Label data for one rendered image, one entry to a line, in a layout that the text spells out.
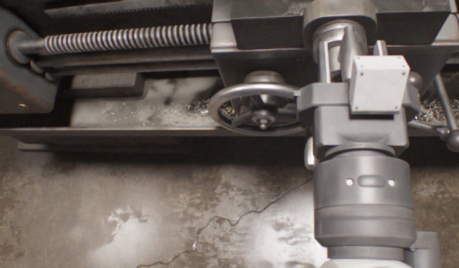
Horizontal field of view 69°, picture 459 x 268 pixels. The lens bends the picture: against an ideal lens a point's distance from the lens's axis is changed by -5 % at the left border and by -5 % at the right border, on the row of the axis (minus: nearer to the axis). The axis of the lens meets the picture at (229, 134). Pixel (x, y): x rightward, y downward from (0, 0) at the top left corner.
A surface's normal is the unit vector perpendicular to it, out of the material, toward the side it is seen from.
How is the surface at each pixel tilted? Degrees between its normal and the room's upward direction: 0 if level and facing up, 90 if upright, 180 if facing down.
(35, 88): 90
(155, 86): 0
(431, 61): 90
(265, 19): 90
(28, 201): 0
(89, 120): 0
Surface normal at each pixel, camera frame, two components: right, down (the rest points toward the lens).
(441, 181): -0.17, -0.36
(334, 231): -0.77, -0.26
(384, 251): 0.14, -0.35
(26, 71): 0.98, 0.00
